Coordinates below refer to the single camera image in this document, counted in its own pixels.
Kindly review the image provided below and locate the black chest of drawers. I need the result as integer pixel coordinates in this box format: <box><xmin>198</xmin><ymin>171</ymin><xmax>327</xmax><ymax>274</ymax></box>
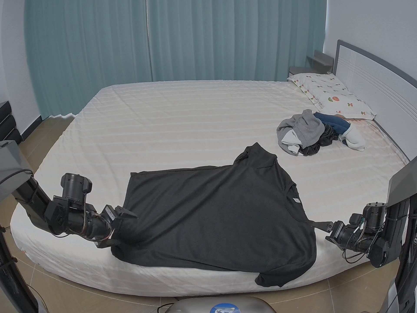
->
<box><xmin>0</xmin><ymin>100</ymin><xmax>22</xmax><ymax>144</ymax></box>

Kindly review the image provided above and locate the black T-shirt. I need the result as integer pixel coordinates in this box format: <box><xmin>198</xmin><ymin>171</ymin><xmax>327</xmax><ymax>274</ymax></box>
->
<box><xmin>111</xmin><ymin>142</ymin><xmax>318</xmax><ymax>288</ymax></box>

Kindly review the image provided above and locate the blue-green curtain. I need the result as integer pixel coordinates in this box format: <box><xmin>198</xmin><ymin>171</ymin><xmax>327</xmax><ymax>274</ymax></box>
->
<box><xmin>147</xmin><ymin>0</ymin><xmax>328</xmax><ymax>82</ymax></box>
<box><xmin>24</xmin><ymin>0</ymin><xmax>154</xmax><ymax>120</ymax></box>

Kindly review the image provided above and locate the pile of clothes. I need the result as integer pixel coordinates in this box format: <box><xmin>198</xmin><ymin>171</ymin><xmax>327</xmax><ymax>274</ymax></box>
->
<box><xmin>276</xmin><ymin>109</ymin><xmax>366</xmax><ymax>157</ymax></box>

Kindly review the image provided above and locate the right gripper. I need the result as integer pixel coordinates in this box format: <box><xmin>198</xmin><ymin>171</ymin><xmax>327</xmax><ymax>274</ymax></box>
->
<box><xmin>311</xmin><ymin>220</ymin><xmax>352</xmax><ymax>250</ymax></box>

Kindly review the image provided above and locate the bed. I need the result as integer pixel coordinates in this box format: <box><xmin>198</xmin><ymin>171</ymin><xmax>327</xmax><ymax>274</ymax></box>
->
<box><xmin>10</xmin><ymin>39</ymin><xmax>417</xmax><ymax>297</ymax></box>

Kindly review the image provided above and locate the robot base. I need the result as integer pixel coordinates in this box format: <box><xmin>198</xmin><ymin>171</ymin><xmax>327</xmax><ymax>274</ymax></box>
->
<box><xmin>160</xmin><ymin>297</ymin><xmax>277</xmax><ymax>313</ymax></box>

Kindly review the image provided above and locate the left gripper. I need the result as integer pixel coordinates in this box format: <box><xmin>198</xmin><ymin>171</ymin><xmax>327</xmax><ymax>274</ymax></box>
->
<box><xmin>96</xmin><ymin>204</ymin><xmax>139</xmax><ymax>248</ymax></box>

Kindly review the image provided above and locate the white printed pillow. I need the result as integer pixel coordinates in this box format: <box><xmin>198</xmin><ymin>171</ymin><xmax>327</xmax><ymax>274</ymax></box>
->
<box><xmin>287</xmin><ymin>72</ymin><xmax>377</xmax><ymax>120</ymax></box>

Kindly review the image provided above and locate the grey bedside table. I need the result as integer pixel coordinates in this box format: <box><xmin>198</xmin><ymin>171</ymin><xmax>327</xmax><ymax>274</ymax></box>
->
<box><xmin>288</xmin><ymin>50</ymin><xmax>334</xmax><ymax>77</ymax></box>

